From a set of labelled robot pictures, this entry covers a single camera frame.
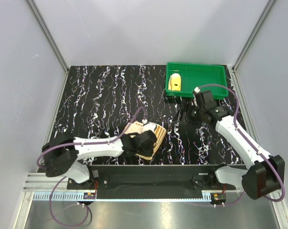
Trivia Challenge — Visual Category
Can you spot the orange striped towel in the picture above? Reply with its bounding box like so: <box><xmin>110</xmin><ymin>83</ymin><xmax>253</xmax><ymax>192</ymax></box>
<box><xmin>121</xmin><ymin>122</ymin><xmax>167</xmax><ymax>161</ymax></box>

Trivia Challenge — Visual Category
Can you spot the yellow towel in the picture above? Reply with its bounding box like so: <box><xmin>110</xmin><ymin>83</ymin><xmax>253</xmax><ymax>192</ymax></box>
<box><xmin>168</xmin><ymin>73</ymin><xmax>181</xmax><ymax>91</ymax></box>

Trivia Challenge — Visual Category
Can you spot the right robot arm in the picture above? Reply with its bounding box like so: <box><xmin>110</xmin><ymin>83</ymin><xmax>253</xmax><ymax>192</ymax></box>
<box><xmin>174</xmin><ymin>91</ymin><xmax>285</xmax><ymax>202</ymax></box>

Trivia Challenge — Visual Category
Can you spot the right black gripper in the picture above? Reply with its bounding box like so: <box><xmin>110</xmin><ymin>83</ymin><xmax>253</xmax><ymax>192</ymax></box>
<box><xmin>172</xmin><ymin>100</ymin><xmax>205</xmax><ymax>129</ymax></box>

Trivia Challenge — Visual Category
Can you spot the green plastic bin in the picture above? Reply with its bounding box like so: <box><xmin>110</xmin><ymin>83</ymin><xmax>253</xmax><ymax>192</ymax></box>
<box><xmin>165</xmin><ymin>62</ymin><xmax>227</xmax><ymax>98</ymax></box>

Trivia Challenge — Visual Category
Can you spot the purple cable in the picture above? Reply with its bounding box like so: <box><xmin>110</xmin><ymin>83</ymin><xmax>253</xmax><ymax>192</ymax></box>
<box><xmin>36</xmin><ymin>106</ymin><xmax>149</xmax><ymax>226</ymax></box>
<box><xmin>189</xmin><ymin>83</ymin><xmax>285</xmax><ymax>208</ymax></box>

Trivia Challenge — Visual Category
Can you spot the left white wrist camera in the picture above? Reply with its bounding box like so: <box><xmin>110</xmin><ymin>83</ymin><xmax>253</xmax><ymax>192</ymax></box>
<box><xmin>142</xmin><ymin>122</ymin><xmax>157</xmax><ymax>134</ymax></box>

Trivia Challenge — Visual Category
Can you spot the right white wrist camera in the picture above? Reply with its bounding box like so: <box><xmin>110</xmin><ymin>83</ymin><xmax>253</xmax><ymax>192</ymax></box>
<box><xmin>193</xmin><ymin>87</ymin><xmax>202</xmax><ymax>107</ymax></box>

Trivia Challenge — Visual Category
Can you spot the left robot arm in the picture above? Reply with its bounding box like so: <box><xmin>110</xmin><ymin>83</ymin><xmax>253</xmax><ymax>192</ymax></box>
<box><xmin>42</xmin><ymin>130</ymin><xmax>157</xmax><ymax>189</ymax></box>

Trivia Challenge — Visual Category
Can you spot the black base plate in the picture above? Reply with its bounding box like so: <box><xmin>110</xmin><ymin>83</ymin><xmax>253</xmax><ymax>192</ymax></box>
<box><xmin>67</xmin><ymin>165</ymin><xmax>235</xmax><ymax>201</ymax></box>

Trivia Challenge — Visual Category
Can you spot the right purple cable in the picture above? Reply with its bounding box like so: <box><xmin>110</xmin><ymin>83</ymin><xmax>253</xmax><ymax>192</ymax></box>
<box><xmin>189</xmin><ymin>83</ymin><xmax>285</xmax><ymax>208</ymax></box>

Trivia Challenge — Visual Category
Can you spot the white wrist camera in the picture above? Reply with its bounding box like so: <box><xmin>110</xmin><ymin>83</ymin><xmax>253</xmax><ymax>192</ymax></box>
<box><xmin>142</xmin><ymin>122</ymin><xmax>157</xmax><ymax>134</ymax></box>
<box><xmin>193</xmin><ymin>87</ymin><xmax>202</xmax><ymax>107</ymax></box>

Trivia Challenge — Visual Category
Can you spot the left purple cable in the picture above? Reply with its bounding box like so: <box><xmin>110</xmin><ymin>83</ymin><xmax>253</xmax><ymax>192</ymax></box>
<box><xmin>36</xmin><ymin>106</ymin><xmax>149</xmax><ymax>226</ymax></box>

